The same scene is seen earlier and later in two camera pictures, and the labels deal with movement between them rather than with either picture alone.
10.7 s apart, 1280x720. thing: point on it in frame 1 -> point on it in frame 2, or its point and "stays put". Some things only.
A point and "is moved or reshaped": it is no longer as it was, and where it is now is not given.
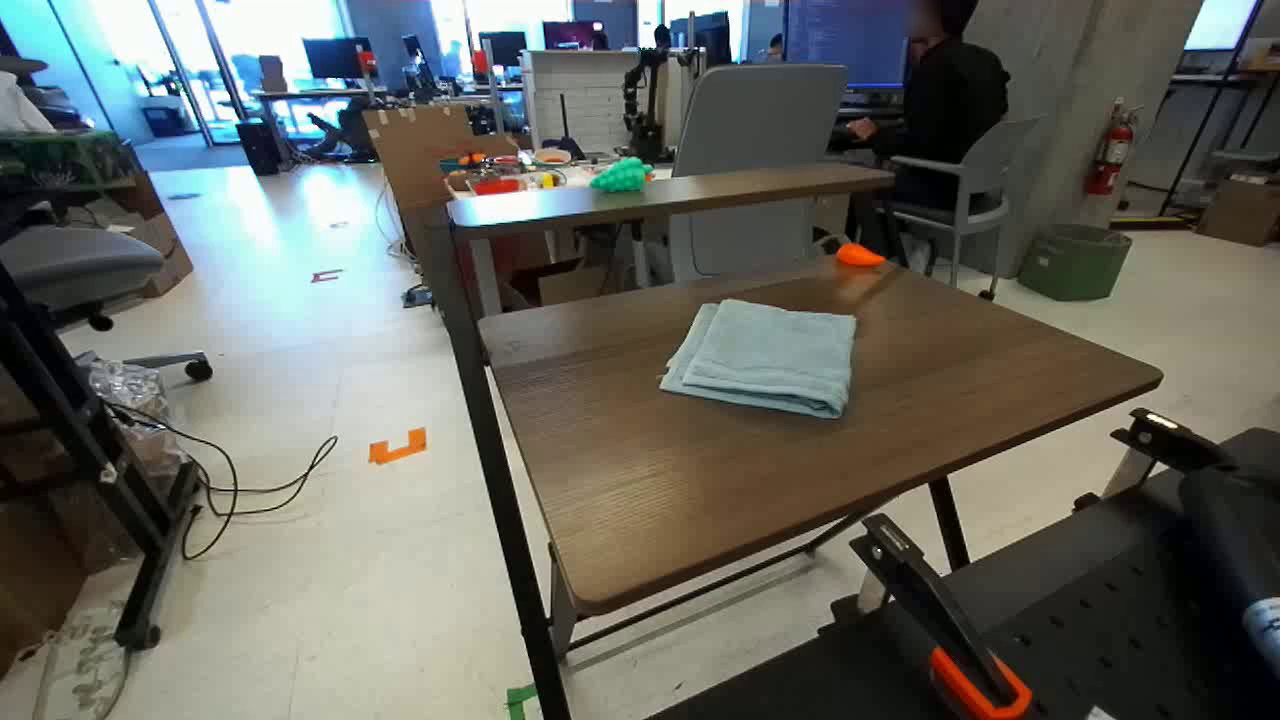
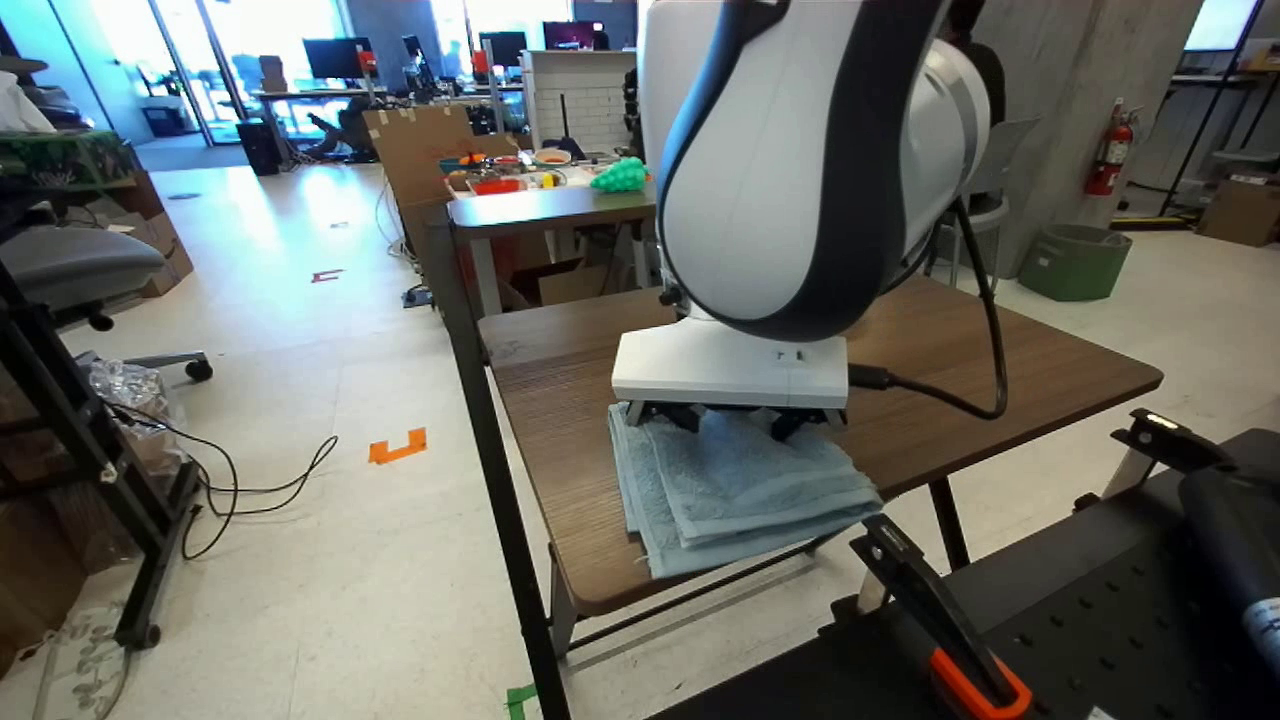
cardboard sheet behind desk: (414, 143) stays put
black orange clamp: (970, 667) stays put
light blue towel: (766, 352) is moved or reshaped
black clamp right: (1163, 439) stays put
